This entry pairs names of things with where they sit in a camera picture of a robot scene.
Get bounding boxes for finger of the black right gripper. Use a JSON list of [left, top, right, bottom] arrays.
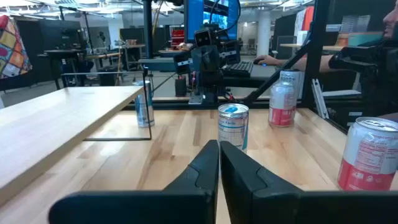
[[228, 40, 243, 65], [172, 52, 191, 75]]

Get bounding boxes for black computer keyboard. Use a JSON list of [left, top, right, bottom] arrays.
[[221, 60, 254, 78]]

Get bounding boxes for person's hand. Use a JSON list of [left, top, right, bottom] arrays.
[[253, 55, 282, 67]]

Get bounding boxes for white leaning slats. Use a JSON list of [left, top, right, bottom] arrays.
[[312, 78, 330, 119]]

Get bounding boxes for wooden shelf with black legs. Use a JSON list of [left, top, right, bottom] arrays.
[[0, 70, 153, 206]]

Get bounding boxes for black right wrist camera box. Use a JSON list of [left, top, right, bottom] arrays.
[[193, 28, 213, 48]]

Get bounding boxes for red and white sparkling-water can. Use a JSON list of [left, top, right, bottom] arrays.
[[337, 116, 398, 192], [268, 81, 297, 128]]

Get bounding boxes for colourful patchwork quilt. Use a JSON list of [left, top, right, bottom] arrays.
[[0, 14, 33, 79]]

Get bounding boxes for large blue-screen monitor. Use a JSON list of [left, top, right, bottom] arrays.
[[183, 0, 239, 43]]

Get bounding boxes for red storage crate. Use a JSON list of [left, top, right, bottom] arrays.
[[170, 29, 185, 47]]

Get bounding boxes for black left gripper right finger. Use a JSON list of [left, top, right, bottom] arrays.
[[220, 141, 398, 224]]

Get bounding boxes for silver slim can blue tab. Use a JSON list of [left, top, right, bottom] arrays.
[[217, 103, 249, 154]]

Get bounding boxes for black background desk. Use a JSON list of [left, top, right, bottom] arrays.
[[37, 49, 86, 91]]

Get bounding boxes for blue and silver slim can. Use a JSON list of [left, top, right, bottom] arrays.
[[134, 80, 155, 128]]

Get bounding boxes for person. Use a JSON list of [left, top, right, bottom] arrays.
[[292, 0, 398, 122]]

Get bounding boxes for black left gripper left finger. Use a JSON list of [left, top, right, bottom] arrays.
[[48, 139, 220, 224]]

